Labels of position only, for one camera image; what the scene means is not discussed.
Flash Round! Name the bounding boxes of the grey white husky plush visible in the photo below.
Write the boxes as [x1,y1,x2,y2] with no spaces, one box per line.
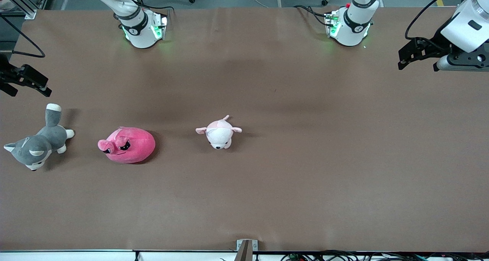
[4,103,75,172]

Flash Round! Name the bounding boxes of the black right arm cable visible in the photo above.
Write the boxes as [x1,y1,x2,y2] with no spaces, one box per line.
[0,15,46,59]

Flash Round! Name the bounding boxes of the brown post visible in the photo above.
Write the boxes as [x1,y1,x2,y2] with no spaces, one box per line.
[234,241,253,261]

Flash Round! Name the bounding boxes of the grey metal bracket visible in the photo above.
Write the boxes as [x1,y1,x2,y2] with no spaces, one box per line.
[236,239,258,251]

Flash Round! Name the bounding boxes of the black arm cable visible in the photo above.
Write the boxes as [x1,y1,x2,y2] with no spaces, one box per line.
[0,15,46,59]
[405,0,463,42]

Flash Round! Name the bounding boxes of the aluminium extrusion frame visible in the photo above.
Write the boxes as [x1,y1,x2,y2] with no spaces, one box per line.
[8,0,37,20]

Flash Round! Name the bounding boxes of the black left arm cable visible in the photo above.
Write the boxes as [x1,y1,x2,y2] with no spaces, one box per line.
[405,0,463,42]

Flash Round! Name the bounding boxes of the black right base cables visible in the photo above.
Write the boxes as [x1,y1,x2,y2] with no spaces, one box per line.
[136,0,175,15]

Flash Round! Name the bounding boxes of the black left base cables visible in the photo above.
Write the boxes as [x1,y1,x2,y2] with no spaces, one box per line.
[293,4,331,28]

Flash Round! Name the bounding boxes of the white table edge rail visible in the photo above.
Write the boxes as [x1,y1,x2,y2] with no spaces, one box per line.
[0,250,237,261]

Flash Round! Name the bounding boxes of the pale pink plush pig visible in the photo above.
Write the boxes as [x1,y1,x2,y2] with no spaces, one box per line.
[196,115,243,150]

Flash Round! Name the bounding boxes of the hot pink round plush toy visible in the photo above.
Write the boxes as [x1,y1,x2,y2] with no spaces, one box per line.
[98,127,156,164]

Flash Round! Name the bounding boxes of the black base cables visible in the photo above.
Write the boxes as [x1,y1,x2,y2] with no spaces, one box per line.
[136,0,175,15]
[293,4,331,28]

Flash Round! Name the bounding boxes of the tangled cable bundle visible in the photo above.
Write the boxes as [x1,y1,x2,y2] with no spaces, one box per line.
[281,250,489,261]

